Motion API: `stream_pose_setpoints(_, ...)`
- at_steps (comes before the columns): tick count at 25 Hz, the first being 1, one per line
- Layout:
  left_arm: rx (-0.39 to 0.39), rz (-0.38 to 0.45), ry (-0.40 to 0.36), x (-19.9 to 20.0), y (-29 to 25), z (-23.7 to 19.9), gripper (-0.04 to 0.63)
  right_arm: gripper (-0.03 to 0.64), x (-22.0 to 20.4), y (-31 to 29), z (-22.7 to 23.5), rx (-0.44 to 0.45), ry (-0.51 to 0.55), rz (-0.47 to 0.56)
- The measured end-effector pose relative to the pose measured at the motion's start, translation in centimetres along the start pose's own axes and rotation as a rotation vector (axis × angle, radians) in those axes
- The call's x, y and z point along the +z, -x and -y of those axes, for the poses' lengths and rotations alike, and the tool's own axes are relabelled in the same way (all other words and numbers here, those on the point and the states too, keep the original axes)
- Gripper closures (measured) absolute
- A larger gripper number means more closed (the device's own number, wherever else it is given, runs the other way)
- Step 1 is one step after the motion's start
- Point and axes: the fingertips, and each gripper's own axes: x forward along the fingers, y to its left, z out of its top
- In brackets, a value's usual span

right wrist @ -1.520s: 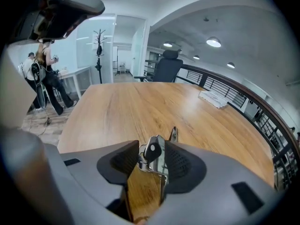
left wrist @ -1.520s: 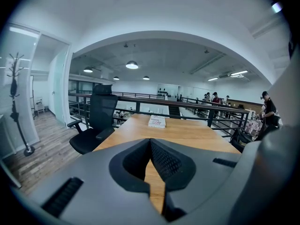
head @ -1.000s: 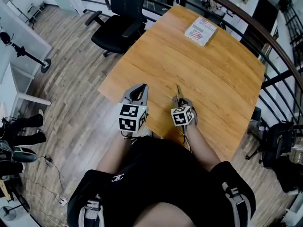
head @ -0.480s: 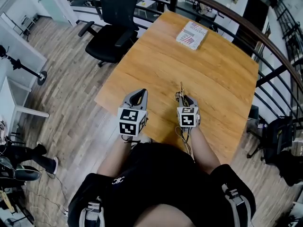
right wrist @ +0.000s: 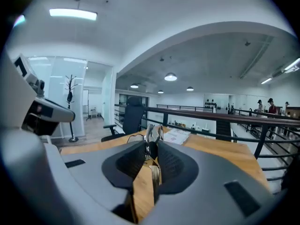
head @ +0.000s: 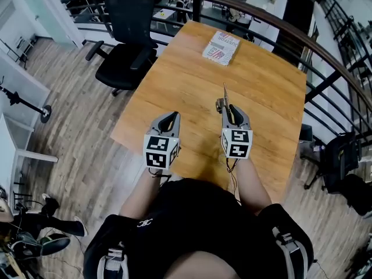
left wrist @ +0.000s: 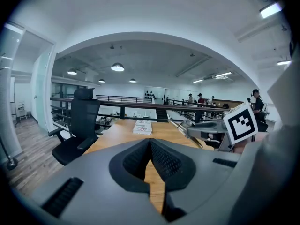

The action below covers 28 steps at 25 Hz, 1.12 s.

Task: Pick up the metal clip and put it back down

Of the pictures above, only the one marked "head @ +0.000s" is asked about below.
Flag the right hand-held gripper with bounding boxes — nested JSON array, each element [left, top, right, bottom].
[[220, 104, 254, 160]]

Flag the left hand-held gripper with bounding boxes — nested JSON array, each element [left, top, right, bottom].
[[142, 111, 182, 170]]

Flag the person's right forearm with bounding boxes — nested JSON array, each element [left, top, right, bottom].
[[231, 157, 274, 215]]

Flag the person's left forearm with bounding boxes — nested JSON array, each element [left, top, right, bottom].
[[118, 168, 173, 220]]

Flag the black trash bin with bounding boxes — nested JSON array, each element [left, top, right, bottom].
[[299, 123, 314, 142]]

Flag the black office chair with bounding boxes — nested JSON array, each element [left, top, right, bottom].
[[85, 0, 160, 97]]

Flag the person's black shirt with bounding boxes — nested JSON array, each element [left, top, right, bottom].
[[83, 178, 315, 279]]

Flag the wooden table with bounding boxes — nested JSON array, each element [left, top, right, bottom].
[[60, 0, 372, 145]]

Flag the black chair with bag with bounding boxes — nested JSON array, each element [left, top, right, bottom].
[[303, 131, 363, 195]]

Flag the black coat rack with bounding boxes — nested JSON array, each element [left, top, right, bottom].
[[0, 76, 53, 124]]

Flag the white desk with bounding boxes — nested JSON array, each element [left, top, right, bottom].
[[0, 50, 59, 212]]

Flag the dark oval device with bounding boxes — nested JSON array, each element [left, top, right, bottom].
[[40, 232, 71, 256]]

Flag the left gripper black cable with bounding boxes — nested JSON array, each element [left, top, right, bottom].
[[148, 167, 173, 185]]

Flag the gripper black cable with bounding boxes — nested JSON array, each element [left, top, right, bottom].
[[226, 156, 242, 203], [148, 167, 173, 185]]

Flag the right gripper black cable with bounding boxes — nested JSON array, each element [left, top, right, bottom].
[[226, 156, 242, 203]]

